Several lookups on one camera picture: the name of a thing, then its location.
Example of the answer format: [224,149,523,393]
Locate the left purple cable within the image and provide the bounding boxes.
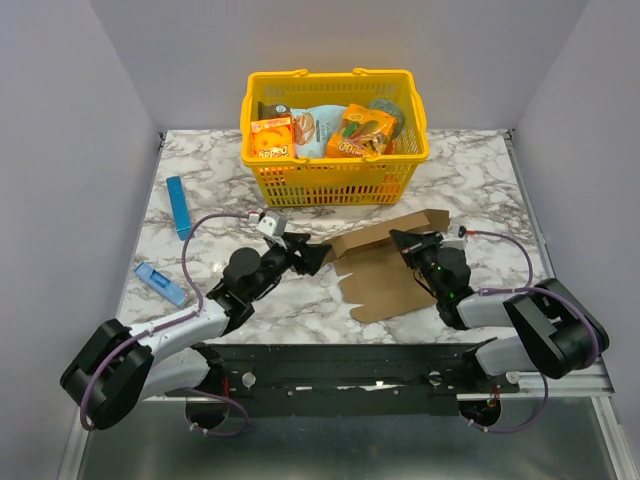
[79,212,261,437]

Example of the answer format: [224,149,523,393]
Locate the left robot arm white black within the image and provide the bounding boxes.
[60,233,331,431]

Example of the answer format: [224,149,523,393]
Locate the long blue box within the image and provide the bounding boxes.
[166,176,192,241]

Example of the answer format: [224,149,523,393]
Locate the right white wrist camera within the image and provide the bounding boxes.
[441,225,468,251]

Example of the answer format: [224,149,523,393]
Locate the green round scrubber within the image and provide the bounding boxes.
[368,98,406,140]

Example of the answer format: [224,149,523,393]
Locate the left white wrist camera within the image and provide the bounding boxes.
[248,211,287,242]

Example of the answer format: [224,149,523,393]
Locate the yellow plastic shopping basket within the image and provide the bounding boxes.
[240,68,429,208]

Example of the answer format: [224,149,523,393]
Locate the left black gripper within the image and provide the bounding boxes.
[247,232,332,302]

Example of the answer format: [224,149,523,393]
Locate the brown cardboard box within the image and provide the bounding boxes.
[325,209,450,324]

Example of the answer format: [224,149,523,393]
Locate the orange gummy candy bag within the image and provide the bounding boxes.
[326,104,396,158]

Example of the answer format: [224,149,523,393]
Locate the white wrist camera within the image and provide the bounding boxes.
[441,225,468,251]
[248,211,287,242]

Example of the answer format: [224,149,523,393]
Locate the light blue chips bag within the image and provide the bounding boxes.
[290,105,346,158]

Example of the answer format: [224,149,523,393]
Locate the small blue box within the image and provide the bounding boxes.
[134,262,188,307]

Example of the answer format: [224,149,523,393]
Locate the dark brown packet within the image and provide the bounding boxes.
[257,102,291,120]

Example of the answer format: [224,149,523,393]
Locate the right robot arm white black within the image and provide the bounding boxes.
[390,227,610,392]

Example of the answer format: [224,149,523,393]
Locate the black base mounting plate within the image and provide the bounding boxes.
[193,344,519,418]

